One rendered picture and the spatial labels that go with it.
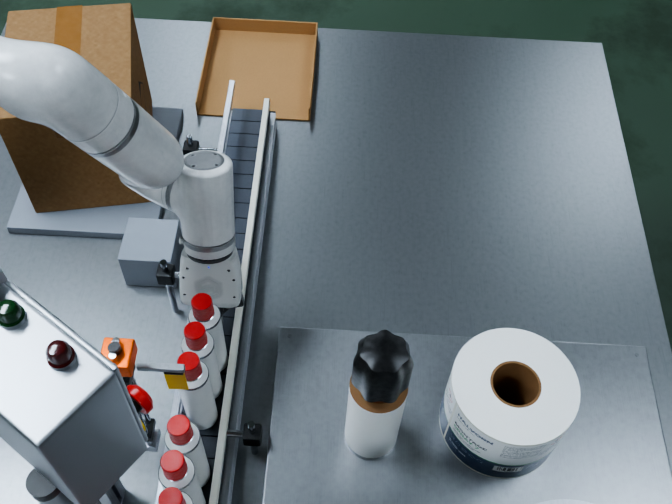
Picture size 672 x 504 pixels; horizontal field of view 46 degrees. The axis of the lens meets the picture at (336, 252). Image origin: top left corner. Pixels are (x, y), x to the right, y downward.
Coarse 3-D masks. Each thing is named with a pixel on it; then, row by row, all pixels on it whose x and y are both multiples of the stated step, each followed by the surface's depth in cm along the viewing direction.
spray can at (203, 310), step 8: (200, 296) 124; (208, 296) 124; (192, 304) 123; (200, 304) 123; (208, 304) 123; (192, 312) 127; (200, 312) 123; (208, 312) 124; (216, 312) 127; (192, 320) 126; (200, 320) 125; (208, 320) 126; (216, 320) 126; (208, 328) 126; (216, 328) 127; (216, 336) 129; (216, 344) 131; (224, 344) 134; (216, 352) 133; (224, 352) 135; (224, 360) 137; (224, 368) 139
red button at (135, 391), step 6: (132, 390) 86; (138, 390) 86; (144, 390) 87; (132, 396) 86; (138, 396) 86; (144, 396) 86; (150, 396) 87; (138, 402) 86; (144, 402) 86; (150, 402) 87; (138, 408) 87; (144, 408) 86; (150, 408) 87
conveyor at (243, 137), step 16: (240, 112) 176; (256, 112) 176; (240, 128) 173; (256, 128) 173; (240, 144) 170; (256, 144) 170; (240, 160) 168; (240, 176) 165; (240, 192) 163; (240, 208) 160; (256, 208) 160; (240, 224) 158; (240, 240) 156; (240, 256) 153; (224, 320) 145; (224, 336) 143; (240, 336) 144; (224, 384) 138; (208, 432) 132; (208, 448) 131; (208, 496) 126
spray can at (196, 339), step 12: (192, 324) 121; (192, 336) 120; (204, 336) 121; (192, 348) 122; (204, 348) 123; (204, 360) 124; (216, 360) 128; (216, 372) 130; (216, 384) 132; (216, 396) 135
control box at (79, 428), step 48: (0, 288) 78; (0, 336) 75; (48, 336) 75; (0, 384) 72; (48, 384) 72; (96, 384) 72; (0, 432) 84; (48, 432) 70; (96, 432) 76; (144, 432) 87; (48, 480) 86; (96, 480) 82
